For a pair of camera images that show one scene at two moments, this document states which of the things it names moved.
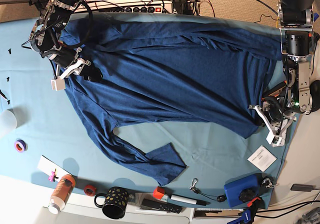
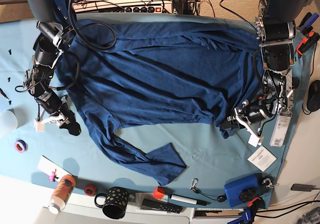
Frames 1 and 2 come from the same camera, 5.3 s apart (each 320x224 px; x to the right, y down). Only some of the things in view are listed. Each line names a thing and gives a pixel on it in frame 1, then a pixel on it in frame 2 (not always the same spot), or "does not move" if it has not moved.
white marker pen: x=189 y=200 does not move
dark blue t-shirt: x=211 y=73 does not move
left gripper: x=91 y=73 -> x=68 y=122
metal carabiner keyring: x=268 y=180 does not move
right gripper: x=264 y=117 -> x=239 y=120
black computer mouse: x=314 y=87 does not move
